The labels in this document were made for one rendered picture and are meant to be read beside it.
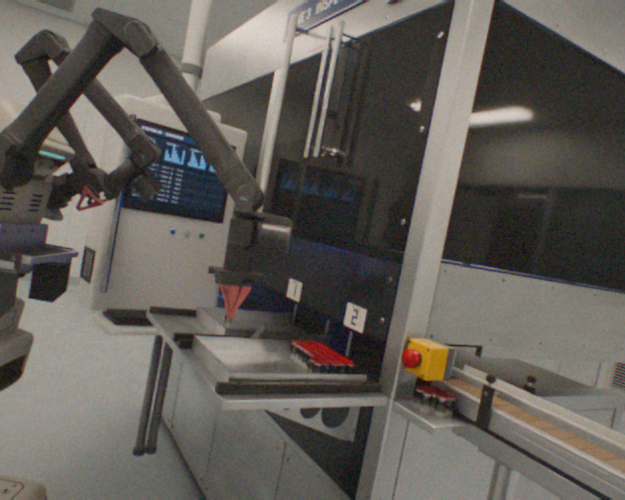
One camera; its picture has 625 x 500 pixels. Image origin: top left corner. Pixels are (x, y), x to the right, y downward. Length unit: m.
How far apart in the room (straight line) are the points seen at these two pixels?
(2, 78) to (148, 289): 4.79
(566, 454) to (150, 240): 1.43
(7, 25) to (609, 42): 5.87
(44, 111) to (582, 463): 1.20
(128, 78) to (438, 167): 5.67
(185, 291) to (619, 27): 1.62
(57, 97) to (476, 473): 1.34
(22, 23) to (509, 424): 6.18
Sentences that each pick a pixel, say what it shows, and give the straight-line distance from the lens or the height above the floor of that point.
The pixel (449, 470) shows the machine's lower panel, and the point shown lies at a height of 0.69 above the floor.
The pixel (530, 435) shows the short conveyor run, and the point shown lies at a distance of 1.08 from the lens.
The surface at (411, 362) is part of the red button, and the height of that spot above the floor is 0.99.
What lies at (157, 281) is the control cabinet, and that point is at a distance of 1.92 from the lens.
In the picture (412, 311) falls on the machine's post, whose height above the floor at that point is 1.09.
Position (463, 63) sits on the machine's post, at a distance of 1.20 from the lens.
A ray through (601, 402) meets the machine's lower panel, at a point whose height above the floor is 0.86.
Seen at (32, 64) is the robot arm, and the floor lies 1.52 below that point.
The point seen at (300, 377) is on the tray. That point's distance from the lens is 1.10.
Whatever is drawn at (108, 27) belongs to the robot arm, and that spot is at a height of 1.54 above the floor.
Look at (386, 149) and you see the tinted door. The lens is 1.31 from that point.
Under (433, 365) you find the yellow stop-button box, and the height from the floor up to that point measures 0.99.
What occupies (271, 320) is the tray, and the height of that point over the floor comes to 0.89.
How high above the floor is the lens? 1.24
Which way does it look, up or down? 3 degrees down
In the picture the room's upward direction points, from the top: 11 degrees clockwise
